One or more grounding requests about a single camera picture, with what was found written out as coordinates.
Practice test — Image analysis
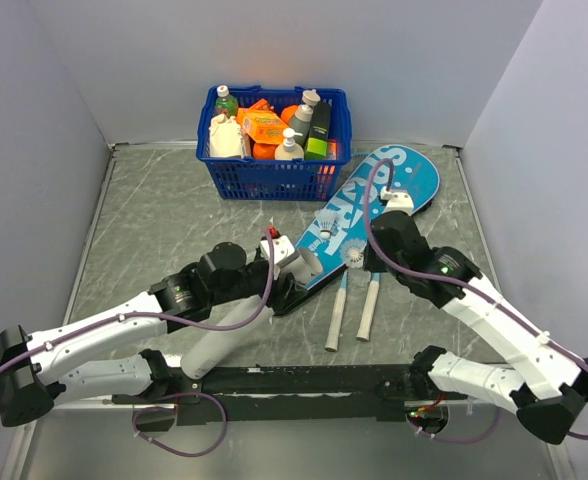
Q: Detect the white shuttlecock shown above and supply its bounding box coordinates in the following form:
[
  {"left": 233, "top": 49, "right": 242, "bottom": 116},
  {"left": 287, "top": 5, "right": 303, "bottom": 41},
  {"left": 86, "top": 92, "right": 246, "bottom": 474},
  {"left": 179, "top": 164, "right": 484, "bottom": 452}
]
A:
[
  {"left": 341, "top": 238, "right": 367, "bottom": 269},
  {"left": 315, "top": 209, "right": 337, "bottom": 240}
]

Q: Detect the white shuttlecock tube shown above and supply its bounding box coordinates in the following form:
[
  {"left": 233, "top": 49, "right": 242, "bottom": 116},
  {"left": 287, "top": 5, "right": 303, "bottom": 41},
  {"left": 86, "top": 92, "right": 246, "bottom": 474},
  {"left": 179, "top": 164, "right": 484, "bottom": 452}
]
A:
[{"left": 180, "top": 248, "right": 325, "bottom": 379}]

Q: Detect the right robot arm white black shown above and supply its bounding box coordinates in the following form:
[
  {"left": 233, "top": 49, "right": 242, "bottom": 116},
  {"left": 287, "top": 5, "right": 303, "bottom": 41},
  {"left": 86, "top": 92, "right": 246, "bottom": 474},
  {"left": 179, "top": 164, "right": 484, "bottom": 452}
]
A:
[{"left": 364, "top": 210, "right": 588, "bottom": 445}]

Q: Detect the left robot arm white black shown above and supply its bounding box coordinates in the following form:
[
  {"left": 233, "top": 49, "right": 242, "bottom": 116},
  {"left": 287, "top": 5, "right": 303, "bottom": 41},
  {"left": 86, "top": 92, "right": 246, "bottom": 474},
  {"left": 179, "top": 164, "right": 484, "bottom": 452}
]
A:
[{"left": 0, "top": 237, "right": 323, "bottom": 427}]

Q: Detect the left badminton racket white grip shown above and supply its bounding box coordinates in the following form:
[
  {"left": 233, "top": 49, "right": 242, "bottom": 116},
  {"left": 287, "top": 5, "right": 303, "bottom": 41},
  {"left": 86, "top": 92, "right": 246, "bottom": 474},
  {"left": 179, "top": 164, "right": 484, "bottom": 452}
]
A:
[{"left": 324, "top": 270, "right": 348, "bottom": 353}]

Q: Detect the badminton racket white grip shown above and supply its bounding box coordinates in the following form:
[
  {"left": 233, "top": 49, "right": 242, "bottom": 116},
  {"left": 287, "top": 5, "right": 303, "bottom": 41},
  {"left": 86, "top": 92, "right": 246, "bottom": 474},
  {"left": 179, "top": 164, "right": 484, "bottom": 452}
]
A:
[
  {"left": 324, "top": 270, "right": 348, "bottom": 353},
  {"left": 356, "top": 273, "right": 381, "bottom": 342}
]

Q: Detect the right badminton racket white grip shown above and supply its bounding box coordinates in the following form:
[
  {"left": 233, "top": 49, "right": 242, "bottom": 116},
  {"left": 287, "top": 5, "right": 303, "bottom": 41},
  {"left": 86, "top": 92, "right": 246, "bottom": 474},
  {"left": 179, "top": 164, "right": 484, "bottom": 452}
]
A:
[{"left": 356, "top": 273, "right": 381, "bottom": 342}]

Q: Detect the blue sport racket bag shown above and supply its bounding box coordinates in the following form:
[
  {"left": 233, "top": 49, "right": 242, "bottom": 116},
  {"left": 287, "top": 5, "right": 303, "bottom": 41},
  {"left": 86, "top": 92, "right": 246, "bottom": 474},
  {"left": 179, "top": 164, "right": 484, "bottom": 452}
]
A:
[{"left": 293, "top": 144, "right": 442, "bottom": 291}]

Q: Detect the blue plastic shopping basket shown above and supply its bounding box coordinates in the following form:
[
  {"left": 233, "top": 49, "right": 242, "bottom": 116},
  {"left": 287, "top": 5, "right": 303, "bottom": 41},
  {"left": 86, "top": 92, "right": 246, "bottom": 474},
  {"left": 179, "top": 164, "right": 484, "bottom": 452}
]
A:
[{"left": 196, "top": 86, "right": 352, "bottom": 201}]

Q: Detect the white pump lotion bottle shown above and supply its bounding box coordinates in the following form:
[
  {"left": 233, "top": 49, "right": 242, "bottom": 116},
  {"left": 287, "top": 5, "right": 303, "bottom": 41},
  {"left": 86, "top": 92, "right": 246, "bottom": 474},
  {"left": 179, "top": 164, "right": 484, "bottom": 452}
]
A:
[{"left": 274, "top": 128, "right": 304, "bottom": 161}]

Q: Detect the black green carton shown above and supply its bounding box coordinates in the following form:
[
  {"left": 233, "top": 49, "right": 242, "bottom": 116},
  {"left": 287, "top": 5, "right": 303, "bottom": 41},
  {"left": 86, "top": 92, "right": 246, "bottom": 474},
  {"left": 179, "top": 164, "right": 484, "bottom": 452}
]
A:
[{"left": 304, "top": 101, "right": 332, "bottom": 160}]

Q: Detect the orange round fruit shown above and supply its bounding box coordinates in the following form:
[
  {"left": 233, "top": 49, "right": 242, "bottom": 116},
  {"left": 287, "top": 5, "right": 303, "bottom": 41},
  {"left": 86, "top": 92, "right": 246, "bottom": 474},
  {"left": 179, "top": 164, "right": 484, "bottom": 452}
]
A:
[{"left": 252, "top": 143, "right": 278, "bottom": 161}]

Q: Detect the grey bottle beige cap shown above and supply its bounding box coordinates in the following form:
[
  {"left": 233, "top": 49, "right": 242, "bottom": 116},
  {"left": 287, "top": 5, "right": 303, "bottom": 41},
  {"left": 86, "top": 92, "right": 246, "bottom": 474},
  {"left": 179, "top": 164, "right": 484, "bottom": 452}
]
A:
[{"left": 288, "top": 89, "right": 321, "bottom": 147}]

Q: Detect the white cloth pouch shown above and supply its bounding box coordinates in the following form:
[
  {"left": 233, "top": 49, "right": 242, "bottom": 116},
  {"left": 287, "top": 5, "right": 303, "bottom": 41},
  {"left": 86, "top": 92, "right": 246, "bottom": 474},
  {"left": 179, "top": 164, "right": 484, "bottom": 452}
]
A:
[{"left": 209, "top": 114, "right": 247, "bottom": 159}]

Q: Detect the orange snack box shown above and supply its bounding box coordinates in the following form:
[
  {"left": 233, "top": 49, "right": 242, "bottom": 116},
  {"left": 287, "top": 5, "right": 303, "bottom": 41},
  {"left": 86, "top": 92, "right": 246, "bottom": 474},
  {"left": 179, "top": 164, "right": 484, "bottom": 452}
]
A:
[{"left": 236, "top": 99, "right": 287, "bottom": 145}]

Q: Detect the green bottle white cap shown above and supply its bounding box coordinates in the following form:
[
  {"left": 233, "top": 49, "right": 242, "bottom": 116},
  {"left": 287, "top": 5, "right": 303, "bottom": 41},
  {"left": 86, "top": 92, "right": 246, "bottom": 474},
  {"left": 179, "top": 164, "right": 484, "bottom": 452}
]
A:
[{"left": 214, "top": 85, "right": 239, "bottom": 118}]

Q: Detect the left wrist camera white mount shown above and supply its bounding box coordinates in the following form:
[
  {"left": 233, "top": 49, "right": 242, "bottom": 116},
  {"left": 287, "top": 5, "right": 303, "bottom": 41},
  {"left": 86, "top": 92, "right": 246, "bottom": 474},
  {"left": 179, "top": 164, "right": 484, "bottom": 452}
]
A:
[{"left": 259, "top": 225, "right": 299, "bottom": 270}]

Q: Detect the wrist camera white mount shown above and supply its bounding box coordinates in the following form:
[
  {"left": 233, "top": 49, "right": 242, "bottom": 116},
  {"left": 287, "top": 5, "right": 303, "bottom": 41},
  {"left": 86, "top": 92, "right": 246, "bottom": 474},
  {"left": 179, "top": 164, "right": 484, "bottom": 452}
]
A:
[
  {"left": 259, "top": 225, "right": 299, "bottom": 270},
  {"left": 379, "top": 186, "right": 414, "bottom": 215}
]

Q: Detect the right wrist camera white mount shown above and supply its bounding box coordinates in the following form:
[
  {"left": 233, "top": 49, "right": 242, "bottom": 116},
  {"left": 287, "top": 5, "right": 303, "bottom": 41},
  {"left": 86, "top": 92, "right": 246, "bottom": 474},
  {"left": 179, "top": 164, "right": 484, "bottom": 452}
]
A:
[{"left": 379, "top": 186, "right": 414, "bottom": 215}]

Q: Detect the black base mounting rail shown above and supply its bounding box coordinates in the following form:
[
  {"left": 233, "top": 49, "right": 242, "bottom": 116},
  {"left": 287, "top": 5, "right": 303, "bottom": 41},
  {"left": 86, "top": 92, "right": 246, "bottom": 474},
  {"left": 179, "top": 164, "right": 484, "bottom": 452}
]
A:
[{"left": 112, "top": 364, "right": 464, "bottom": 426}]

